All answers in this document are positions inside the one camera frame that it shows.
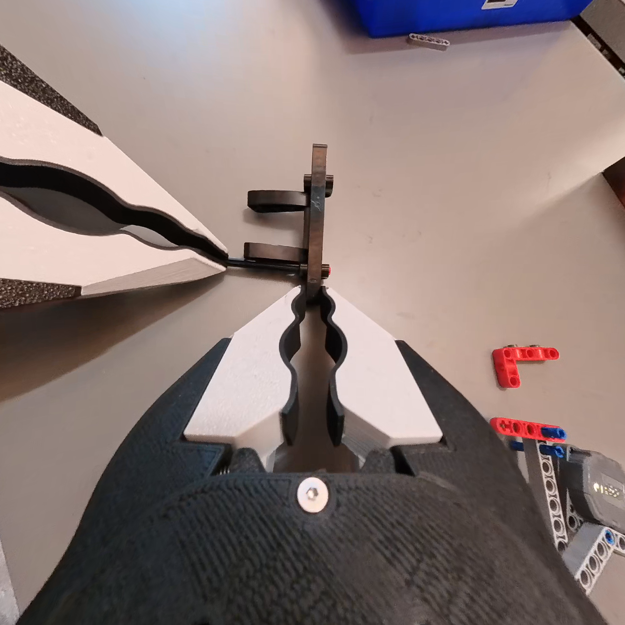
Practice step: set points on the blue plastic bin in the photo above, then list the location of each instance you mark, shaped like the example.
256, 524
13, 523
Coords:
439, 17

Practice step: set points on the grey lego assembly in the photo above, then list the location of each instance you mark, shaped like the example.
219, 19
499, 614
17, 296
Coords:
595, 488

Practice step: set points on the red angled lego beam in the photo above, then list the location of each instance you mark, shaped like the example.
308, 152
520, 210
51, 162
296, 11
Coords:
508, 366

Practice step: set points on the black lego axle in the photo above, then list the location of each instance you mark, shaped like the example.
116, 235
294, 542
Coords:
263, 264

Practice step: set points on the black lego assembly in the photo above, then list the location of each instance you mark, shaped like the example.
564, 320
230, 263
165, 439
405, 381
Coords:
316, 219

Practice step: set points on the grey lego beam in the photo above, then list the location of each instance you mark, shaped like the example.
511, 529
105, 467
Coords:
427, 41

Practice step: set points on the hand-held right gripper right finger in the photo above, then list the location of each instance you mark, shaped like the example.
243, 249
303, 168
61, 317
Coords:
385, 390

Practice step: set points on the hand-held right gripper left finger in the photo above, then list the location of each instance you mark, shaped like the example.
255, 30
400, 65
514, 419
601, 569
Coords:
244, 390

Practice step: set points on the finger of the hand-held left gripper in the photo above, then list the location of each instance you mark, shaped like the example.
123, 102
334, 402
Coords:
73, 141
73, 254

